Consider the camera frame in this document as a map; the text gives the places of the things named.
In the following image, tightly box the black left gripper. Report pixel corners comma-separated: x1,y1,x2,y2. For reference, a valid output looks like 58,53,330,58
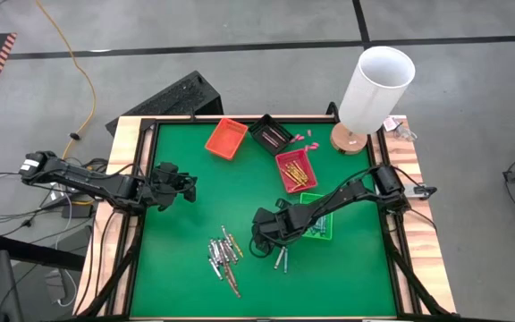
148,161,198,211

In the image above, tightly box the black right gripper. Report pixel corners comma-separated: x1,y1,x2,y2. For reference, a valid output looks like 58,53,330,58
251,199,306,251

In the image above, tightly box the green plastic basket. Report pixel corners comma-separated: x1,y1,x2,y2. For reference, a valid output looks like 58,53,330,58
300,191,334,242

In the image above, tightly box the orange plastic basket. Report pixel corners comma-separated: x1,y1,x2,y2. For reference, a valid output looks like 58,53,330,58
204,117,249,161

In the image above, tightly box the red plastic basket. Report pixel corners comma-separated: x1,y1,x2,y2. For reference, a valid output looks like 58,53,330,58
274,148,319,195

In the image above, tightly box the black plastic basket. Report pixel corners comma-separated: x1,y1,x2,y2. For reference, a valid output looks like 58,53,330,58
248,113,294,156

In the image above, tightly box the black power brick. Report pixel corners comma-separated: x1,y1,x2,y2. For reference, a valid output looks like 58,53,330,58
62,203,94,219

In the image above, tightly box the clear plastic bag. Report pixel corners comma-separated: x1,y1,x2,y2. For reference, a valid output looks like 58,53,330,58
394,124,418,142

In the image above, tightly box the white table lamp wooden base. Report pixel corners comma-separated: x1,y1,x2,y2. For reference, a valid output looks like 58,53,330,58
329,46,418,157

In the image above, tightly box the black floor beam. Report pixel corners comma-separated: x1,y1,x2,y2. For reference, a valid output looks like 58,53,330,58
0,232,87,273

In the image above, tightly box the yellow cable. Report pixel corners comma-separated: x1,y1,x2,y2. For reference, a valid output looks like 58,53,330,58
35,0,98,165

